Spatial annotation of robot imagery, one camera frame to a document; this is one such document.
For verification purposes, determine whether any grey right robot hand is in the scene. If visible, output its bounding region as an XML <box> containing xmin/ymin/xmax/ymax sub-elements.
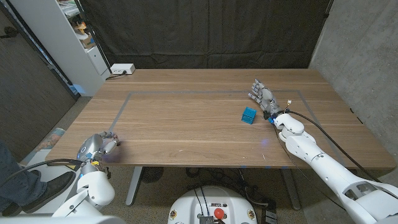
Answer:
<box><xmin>248</xmin><ymin>78</ymin><xmax>284</xmax><ymax>118</ymax></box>

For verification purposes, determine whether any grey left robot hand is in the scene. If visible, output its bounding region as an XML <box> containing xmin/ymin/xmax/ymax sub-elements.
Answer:
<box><xmin>76</xmin><ymin>131</ymin><xmax>121</xmax><ymax>165</ymax></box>

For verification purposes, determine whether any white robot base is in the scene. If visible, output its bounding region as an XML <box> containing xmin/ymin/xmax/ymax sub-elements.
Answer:
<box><xmin>167</xmin><ymin>185</ymin><xmax>258</xmax><ymax>224</ymax></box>

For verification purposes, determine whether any blue cube block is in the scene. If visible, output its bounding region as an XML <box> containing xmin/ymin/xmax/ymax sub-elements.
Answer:
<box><xmin>241</xmin><ymin>106</ymin><xmax>257</xmax><ymax>125</ymax></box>

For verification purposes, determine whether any colourful floor mat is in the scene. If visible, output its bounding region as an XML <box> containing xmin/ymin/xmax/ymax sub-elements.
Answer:
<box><xmin>20</xmin><ymin>127</ymin><xmax>66</xmax><ymax>166</ymax></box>

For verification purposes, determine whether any black shoe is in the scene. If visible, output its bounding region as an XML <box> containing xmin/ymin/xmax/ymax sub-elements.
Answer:
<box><xmin>21</xmin><ymin>170</ymin><xmax>77</xmax><ymax>215</ymax></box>

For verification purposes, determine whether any grey table leg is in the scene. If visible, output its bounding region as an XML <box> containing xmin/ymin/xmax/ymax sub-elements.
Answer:
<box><xmin>279</xmin><ymin>169</ymin><xmax>302</xmax><ymax>211</ymax></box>
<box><xmin>125</xmin><ymin>166</ymin><xmax>144</xmax><ymax>207</ymax></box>

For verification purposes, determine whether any black round fan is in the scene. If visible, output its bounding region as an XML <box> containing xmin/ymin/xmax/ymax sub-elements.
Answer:
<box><xmin>140</xmin><ymin>167</ymin><xmax>165</xmax><ymax>184</ymax></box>

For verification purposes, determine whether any grey tape rectangle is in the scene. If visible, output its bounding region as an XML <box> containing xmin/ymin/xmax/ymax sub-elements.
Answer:
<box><xmin>108</xmin><ymin>90</ymin><xmax>346</xmax><ymax>164</ymax></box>

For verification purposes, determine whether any white power strip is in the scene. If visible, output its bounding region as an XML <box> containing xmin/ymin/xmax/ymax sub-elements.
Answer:
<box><xmin>110</xmin><ymin>63</ymin><xmax>136</xmax><ymax>75</ymax></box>

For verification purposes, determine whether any person leg in blue jeans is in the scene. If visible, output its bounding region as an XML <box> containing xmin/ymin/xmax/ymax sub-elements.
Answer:
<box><xmin>0</xmin><ymin>141</ymin><xmax>40</xmax><ymax>215</ymax></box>

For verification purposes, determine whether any black backdrop curtain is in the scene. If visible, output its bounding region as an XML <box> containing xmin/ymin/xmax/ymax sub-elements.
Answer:
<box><xmin>79</xmin><ymin>0</ymin><xmax>333</xmax><ymax>70</ymax></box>

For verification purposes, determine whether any white shelf cabinet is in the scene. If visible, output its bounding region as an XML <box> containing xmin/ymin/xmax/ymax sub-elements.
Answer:
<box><xmin>11</xmin><ymin>0</ymin><xmax>111</xmax><ymax>97</ymax></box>

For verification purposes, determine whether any cardboard box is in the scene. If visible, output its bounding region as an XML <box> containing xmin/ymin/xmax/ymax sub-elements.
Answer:
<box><xmin>81</xmin><ymin>33</ymin><xmax>96</xmax><ymax>50</ymax></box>

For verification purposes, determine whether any backdrop stand pole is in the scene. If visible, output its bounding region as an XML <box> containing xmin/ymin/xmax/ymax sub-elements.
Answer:
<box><xmin>73</xmin><ymin>0</ymin><xmax>113</xmax><ymax>74</ymax></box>
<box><xmin>323</xmin><ymin>0</ymin><xmax>335</xmax><ymax>20</ymax></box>

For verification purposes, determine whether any yellow toy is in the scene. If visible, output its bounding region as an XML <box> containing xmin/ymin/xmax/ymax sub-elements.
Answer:
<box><xmin>73</xmin><ymin>21</ymin><xmax>88</xmax><ymax>35</ymax></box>

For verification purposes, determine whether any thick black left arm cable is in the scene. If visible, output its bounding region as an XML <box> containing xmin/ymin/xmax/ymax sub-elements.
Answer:
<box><xmin>0</xmin><ymin>158</ymin><xmax>84</xmax><ymax>187</ymax></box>

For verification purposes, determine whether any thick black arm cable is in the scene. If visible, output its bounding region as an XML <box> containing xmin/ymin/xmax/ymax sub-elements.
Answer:
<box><xmin>285</xmin><ymin>108</ymin><xmax>382</xmax><ymax>184</ymax></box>
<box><xmin>0</xmin><ymin>158</ymin><xmax>84</xmax><ymax>187</ymax></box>

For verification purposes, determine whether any black power strip cord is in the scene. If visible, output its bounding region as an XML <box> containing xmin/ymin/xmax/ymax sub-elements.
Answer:
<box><xmin>104</xmin><ymin>70</ymin><xmax>127</xmax><ymax>81</ymax></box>

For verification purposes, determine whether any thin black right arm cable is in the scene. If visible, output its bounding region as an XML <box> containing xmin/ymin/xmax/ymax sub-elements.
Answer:
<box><xmin>273</xmin><ymin>123</ymin><xmax>346</xmax><ymax>211</ymax></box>

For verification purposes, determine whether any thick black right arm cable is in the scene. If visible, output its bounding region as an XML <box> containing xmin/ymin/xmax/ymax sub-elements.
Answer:
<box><xmin>285</xmin><ymin>108</ymin><xmax>382</xmax><ymax>184</ymax></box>

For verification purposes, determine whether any black floor cable bundle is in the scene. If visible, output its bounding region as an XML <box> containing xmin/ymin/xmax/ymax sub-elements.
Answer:
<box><xmin>185</xmin><ymin>167</ymin><xmax>277</xmax><ymax>212</ymax></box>

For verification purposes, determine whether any black door handle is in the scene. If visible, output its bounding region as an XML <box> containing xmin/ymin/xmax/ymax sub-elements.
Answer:
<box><xmin>0</xmin><ymin>26</ymin><xmax>19</xmax><ymax>40</ymax></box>

